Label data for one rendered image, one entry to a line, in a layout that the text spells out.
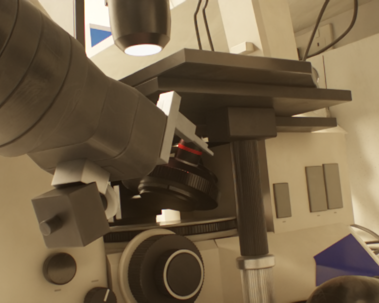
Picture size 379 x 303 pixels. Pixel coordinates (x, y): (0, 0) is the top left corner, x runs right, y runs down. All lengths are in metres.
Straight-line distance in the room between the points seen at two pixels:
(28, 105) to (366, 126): 0.86
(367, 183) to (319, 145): 0.45
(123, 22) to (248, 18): 0.18
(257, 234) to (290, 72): 0.14
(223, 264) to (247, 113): 0.15
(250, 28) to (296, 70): 0.30
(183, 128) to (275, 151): 0.24
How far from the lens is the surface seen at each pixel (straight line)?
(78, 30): 0.91
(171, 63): 0.38
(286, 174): 0.60
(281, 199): 0.59
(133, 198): 0.65
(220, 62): 0.38
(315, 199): 0.63
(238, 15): 0.74
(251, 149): 0.48
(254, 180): 0.48
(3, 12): 0.28
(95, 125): 0.31
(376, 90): 1.08
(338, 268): 0.60
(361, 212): 1.10
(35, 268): 0.45
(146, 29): 0.61
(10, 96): 0.28
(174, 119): 0.35
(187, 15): 1.19
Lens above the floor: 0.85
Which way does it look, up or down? 5 degrees up
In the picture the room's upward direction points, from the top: 5 degrees counter-clockwise
